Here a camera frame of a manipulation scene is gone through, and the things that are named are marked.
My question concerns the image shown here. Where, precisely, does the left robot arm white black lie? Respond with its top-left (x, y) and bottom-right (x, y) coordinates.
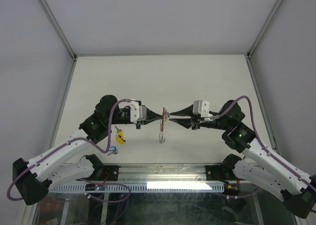
top-left (7, 95), bottom-right (162, 205)

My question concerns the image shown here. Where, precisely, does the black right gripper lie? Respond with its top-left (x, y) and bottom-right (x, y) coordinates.
top-left (169, 105), bottom-right (230, 131)

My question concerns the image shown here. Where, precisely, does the metal keyring holder red handle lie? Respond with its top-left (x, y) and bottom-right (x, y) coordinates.
top-left (158, 119), bottom-right (168, 144)

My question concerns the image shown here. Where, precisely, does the aluminium frame post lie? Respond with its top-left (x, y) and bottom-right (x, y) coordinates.
top-left (32, 0), bottom-right (78, 60)
top-left (246, 0), bottom-right (291, 59)

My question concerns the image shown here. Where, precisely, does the yellow tag key lower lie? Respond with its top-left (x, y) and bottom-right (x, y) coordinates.
top-left (116, 135), bottom-right (125, 145)

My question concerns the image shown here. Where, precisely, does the left aluminium frame post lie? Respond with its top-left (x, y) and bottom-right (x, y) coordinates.
top-left (32, 0), bottom-right (78, 60)

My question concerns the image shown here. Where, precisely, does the aluminium mounting rail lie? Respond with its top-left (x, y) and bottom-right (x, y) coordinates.
top-left (59, 162), bottom-right (237, 185)

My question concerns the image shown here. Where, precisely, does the right aluminium frame post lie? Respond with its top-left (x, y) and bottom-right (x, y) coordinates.
top-left (246, 0), bottom-right (291, 59)

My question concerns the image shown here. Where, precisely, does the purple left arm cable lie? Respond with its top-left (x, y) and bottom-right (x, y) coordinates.
top-left (6, 98), bottom-right (131, 201)

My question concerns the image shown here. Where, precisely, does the yellow tag key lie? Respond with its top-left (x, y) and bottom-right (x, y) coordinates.
top-left (115, 126), bottom-right (122, 134)
top-left (116, 135), bottom-right (125, 145)

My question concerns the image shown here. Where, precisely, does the yellow tag key upper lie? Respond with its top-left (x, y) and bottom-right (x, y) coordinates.
top-left (115, 126), bottom-right (122, 134)

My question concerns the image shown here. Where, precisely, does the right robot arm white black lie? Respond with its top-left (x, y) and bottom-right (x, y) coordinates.
top-left (171, 97), bottom-right (316, 219)

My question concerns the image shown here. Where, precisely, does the red tag key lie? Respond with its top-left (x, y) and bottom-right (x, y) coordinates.
top-left (162, 107), bottom-right (170, 120)

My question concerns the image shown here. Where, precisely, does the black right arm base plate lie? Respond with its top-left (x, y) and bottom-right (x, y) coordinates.
top-left (205, 165), bottom-right (237, 183)

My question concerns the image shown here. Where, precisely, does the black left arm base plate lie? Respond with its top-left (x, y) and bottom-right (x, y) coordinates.
top-left (94, 165), bottom-right (120, 182)

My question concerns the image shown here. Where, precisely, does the blue tag key on table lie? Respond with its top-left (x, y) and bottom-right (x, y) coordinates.
top-left (107, 146), bottom-right (118, 155)

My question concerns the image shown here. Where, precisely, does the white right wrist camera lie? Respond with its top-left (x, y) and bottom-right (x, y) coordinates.
top-left (193, 100), bottom-right (212, 121)

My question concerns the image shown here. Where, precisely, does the white slotted cable duct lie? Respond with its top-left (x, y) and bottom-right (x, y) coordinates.
top-left (52, 181), bottom-right (225, 193)

